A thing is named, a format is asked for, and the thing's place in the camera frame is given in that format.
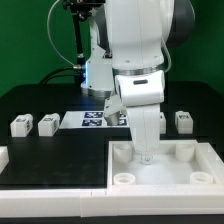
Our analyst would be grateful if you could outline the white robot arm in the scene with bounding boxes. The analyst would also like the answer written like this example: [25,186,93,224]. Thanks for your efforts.
[80,0,195,164]

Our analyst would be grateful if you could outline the white obstacle fence front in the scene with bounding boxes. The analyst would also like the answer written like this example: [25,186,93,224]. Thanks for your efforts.
[0,185,224,218]

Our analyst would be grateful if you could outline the white obstacle fence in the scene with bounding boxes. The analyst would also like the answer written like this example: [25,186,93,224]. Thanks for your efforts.
[205,143,224,184]
[0,146,9,174]
[0,185,224,218]

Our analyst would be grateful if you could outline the grey cable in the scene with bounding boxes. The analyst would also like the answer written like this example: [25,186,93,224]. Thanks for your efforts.
[46,0,79,68]

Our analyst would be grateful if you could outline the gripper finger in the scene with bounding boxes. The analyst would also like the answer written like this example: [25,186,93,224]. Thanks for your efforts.
[140,153,153,165]

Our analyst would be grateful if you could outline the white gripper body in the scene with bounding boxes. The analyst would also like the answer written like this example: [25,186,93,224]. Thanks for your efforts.
[126,104,160,154]

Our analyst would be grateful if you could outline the white obstacle fence right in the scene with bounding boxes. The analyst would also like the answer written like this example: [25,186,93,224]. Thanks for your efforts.
[205,143,224,184]

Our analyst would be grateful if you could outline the white marker sheet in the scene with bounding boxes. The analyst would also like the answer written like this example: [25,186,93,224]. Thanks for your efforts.
[59,110,131,130]

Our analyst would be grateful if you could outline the black cable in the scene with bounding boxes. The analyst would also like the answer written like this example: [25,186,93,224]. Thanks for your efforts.
[39,66,84,85]

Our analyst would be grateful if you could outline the black camera stand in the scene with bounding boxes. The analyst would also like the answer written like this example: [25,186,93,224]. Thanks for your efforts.
[63,0,106,82]

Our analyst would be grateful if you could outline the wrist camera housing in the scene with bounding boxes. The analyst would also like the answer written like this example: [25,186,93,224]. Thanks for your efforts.
[103,69,166,126]

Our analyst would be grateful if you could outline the white obstacle fence left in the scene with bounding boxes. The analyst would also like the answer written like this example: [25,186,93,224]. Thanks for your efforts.
[0,146,9,174]

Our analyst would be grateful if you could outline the white square tabletop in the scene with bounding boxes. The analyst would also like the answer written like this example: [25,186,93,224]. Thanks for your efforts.
[107,140,224,186]

